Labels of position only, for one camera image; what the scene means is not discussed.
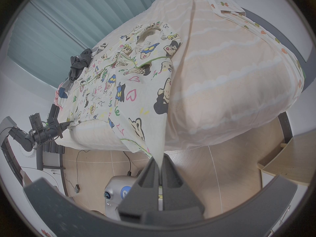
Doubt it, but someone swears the black garment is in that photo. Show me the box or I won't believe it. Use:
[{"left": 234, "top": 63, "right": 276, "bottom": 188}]
[{"left": 69, "top": 48, "right": 93, "bottom": 81}]

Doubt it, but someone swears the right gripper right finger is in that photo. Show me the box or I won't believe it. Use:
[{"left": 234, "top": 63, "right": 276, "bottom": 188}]
[{"left": 162, "top": 155, "right": 205, "bottom": 215}]

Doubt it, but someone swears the black cable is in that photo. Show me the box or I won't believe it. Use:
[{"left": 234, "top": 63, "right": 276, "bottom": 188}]
[
  {"left": 65, "top": 150, "right": 82, "bottom": 194},
  {"left": 123, "top": 151, "right": 141, "bottom": 177}
]

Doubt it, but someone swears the blue-green curtain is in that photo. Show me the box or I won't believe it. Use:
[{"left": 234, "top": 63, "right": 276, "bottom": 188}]
[
  {"left": 7, "top": 0, "right": 74, "bottom": 89},
  {"left": 30, "top": 0, "right": 179, "bottom": 56}
]

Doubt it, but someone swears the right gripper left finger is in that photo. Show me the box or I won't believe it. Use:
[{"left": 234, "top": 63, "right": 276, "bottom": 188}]
[{"left": 118, "top": 157, "right": 159, "bottom": 217}]

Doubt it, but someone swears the grey garment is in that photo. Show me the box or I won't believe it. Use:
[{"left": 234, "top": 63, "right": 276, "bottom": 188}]
[{"left": 90, "top": 42, "right": 108, "bottom": 59}]

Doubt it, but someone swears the light wooden desk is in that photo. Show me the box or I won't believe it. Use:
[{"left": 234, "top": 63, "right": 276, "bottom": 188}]
[{"left": 258, "top": 132, "right": 316, "bottom": 185}]

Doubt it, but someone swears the white printed pillow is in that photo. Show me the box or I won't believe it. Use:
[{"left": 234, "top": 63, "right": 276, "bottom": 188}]
[{"left": 199, "top": 0, "right": 305, "bottom": 91}]

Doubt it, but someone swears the bed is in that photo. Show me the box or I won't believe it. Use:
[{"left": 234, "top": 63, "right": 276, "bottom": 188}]
[{"left": 53, "top": 0, "right": 310, "bottom": 155}]

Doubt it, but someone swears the pink garment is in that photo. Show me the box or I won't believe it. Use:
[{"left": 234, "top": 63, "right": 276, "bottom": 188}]
[{"left": 53, "top": 89, "right": 62, "bottom": 108}]

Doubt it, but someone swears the white printed pyjama top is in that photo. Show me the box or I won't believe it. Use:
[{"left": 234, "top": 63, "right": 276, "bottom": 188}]
[{"left": 59, "top": 21, "right": 184, "bottom": 210}]

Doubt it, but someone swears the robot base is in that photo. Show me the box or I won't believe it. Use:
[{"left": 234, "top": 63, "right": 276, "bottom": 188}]
[{"left": 104, "top": 173, "right": 146, "bottom": 219}]

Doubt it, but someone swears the white and blue sweater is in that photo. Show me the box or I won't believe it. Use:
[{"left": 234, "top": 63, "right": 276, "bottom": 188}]
[{"left": 58, "top": 82, "right": 72, "bottom": 105}]

